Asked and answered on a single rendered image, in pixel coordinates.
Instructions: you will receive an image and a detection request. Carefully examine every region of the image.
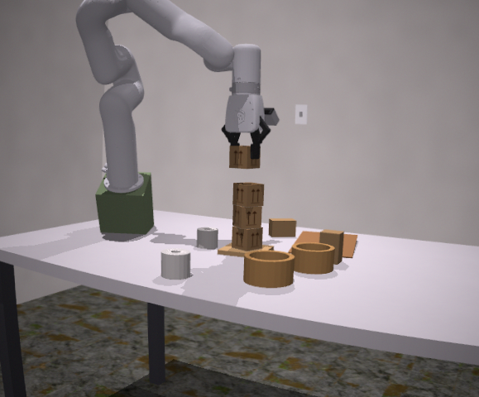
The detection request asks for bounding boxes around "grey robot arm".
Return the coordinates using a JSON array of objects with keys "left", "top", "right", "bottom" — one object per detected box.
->
[{"left": 76, "top": 0, "right": 261, "bottom": 193}]

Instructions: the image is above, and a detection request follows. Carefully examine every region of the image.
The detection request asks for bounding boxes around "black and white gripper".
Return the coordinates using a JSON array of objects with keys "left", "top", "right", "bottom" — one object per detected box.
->
[{"left": 222, "top": 93, "right": 271, "bottom": 160}]

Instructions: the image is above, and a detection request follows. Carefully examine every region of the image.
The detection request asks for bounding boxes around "square wooden board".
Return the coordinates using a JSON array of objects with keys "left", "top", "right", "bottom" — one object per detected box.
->
[{"left": 218, "top": 243, "right": 274, "bottom": 257}]

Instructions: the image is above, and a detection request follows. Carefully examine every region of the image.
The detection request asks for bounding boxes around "brown rectangular board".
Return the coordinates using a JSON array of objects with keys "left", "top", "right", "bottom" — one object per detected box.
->
[{"left": 294, "top": 231, "right": 357, "bottom": 258}]

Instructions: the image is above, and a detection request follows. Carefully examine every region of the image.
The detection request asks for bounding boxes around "brown wooden ring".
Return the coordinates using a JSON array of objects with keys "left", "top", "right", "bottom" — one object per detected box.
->
[
  {"left": 291, "top": 242, "right": 335, "bottom": 275},
  {"left": 243, "top": 250, "right": 295, "bottom": 288}
]

